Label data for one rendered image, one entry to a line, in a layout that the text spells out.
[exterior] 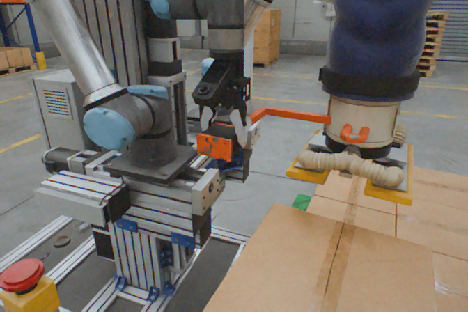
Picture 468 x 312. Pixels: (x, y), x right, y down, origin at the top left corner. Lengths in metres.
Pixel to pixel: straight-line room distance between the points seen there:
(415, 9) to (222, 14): 0.40
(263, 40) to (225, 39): 7.42
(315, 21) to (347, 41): 9.74
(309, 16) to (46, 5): 9.90
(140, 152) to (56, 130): 0.53
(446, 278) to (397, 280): 0.71
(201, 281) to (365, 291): 1.10
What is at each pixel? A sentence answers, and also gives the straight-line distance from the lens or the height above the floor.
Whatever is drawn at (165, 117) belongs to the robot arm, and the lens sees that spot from 0.95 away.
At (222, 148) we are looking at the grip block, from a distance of 0.67.
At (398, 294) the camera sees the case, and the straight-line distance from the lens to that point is 0.78.
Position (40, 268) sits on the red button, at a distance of 0.73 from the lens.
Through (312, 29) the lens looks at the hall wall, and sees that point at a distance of 10.55.
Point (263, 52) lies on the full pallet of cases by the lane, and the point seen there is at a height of 0.37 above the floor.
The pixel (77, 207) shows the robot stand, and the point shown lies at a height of 0.93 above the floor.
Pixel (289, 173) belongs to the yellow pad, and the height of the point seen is 1.08.
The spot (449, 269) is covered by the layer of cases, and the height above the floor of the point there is 0.54.
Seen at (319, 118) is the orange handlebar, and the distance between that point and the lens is 0.88.
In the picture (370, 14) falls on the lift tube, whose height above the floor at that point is 1.47.
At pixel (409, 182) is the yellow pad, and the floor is 1.09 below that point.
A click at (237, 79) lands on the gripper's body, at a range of 0.70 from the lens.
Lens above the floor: 1.49
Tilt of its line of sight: 23 degrees down
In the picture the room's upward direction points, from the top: straight up
